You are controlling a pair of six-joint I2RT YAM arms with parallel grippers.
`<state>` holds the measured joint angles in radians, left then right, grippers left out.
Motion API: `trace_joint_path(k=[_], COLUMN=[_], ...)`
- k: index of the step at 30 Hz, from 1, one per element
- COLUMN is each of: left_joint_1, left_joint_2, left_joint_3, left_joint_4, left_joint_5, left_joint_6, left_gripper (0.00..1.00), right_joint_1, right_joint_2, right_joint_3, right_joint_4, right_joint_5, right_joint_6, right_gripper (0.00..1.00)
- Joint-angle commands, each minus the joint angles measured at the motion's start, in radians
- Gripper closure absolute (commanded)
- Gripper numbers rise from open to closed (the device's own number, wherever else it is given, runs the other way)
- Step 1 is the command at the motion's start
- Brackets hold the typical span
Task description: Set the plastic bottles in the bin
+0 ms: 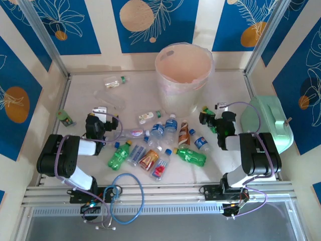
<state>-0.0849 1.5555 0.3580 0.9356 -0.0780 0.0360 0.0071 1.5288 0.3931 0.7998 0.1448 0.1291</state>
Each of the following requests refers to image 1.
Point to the clear bottle blue white label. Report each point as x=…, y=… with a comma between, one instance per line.
x=136, y=151

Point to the aluminium frame post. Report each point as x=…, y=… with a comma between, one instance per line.
x=42, y=32
x=265, y=32

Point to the wide aluminium mounting rail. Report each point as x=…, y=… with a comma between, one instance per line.
x=163, y=193

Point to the small black electronics board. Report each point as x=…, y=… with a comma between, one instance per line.
x=233, y=209
x=90, y=208

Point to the clear bottle white cap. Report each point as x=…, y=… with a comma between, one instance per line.
x=133, y=133

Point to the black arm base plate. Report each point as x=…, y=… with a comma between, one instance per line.
x=101, y=190
x=210, y=193

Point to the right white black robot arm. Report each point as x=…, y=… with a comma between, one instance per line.
x=260, y=155

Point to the mint green bin lid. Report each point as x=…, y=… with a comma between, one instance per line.
x=265, y=118

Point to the red gold label bottle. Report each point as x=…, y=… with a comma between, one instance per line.
x=150, y=159

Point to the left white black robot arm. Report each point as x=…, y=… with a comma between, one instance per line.
x=57, y=160

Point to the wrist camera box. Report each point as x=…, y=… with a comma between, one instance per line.
x=100, y=110
x=222, y=105

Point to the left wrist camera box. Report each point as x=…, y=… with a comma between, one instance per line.
x=100, y=110

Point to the Fiji water bottle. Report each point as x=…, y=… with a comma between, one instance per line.
x=160, y=168

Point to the green soda bottle yellow cap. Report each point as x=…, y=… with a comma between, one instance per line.
x=214, y=129
x=190, y=155
x=118, y=158

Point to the brown coffee drink bottle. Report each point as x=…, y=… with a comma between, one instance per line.
x=183, y=135

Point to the clear Pepsi label bottle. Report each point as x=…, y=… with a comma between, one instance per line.
x=201, y=142

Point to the green-capped bottle white label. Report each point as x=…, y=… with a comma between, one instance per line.
x=146, y=116

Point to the blue stethoscope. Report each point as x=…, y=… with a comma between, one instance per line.
x=114, y=190

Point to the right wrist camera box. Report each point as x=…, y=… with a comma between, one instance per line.
x=222, y=105

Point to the white bin with plastic liner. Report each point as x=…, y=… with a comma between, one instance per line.
x=180, y=100

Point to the grey metal sheet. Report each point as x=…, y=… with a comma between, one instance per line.
x=175, y=231

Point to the small green bottle dark label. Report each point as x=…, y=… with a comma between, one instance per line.
x=64, y=115

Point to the small clear green-capped bottle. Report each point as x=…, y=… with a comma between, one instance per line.
x=113, y=82

